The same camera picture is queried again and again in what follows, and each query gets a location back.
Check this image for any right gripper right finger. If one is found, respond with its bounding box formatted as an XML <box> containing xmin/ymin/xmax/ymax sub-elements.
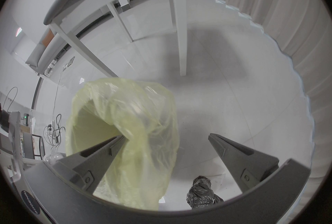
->
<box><xmin>207</xmin><ymin>133</ymin><xmax>279</xmax><ymax>195</ymax></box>

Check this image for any orange cushion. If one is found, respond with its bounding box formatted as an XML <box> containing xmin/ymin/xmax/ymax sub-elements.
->
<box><xmin>42</xmin><ymin>29</ymin><xmax>54</xmax><ymax>46</ymax></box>

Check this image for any yellow plastic bag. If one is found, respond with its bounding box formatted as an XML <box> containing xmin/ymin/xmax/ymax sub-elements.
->
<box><xmin>65</xmin><ymin>78</ymin><xmax>180</xmax><ymax>211</ymax></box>

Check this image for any black plastic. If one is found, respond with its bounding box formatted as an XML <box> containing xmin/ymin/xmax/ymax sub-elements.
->
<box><xmin>186</xmin><ymin>175</ymin><xmax>224</xmax><ymax>210</ymax></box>

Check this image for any white trash bin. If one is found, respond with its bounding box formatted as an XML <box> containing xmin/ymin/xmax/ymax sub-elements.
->
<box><xmin>66</xmin><ymin>109</ymin><xmax>166</xmax><ymax>211</ymax></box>

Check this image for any white curtain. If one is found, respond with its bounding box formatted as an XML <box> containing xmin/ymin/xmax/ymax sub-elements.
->
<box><xmin>182</xmin><ymin>0</ymin><xmax>328</xmax><ymax>182</ymax></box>

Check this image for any grey chair with white legs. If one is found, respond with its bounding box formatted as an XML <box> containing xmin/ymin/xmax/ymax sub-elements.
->
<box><xmin>43</xmin><ymin>0</ymin><xmax>188</xmax><ymax>77</ymax></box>

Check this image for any pale grey sofa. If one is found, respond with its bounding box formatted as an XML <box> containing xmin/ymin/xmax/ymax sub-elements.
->
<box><xmin>25</xmin><ymin>27</ymin><xmax>72</xmax><ymax>76</ymax></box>

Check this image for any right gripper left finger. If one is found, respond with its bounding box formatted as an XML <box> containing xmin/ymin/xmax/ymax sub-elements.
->
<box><xmin>53</xmin><ymin>135</ymin><xmax>127</xmax><ymax>194</ymax></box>

